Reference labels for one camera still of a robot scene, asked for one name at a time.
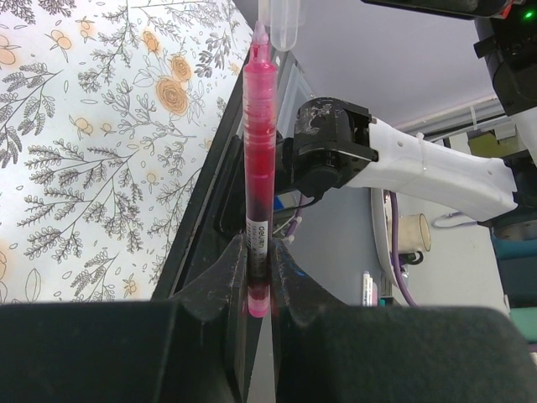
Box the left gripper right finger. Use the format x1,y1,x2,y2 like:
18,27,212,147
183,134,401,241
270,241,536,402

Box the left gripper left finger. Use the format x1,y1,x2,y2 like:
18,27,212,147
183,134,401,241
1,235,248,402

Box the red pen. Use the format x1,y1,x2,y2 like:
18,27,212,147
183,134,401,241
242,21,277,318

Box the transparent pen cap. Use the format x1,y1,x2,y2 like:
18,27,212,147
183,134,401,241
258,0,305,52

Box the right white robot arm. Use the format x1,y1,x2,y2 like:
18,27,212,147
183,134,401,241
275,1,536,240

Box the group of markers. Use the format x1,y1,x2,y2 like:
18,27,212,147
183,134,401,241
361,271,395,306

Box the white saucer with cup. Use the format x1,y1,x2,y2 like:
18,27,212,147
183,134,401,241
370,189,431,286

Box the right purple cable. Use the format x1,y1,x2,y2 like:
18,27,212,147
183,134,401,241
289,191,419,307

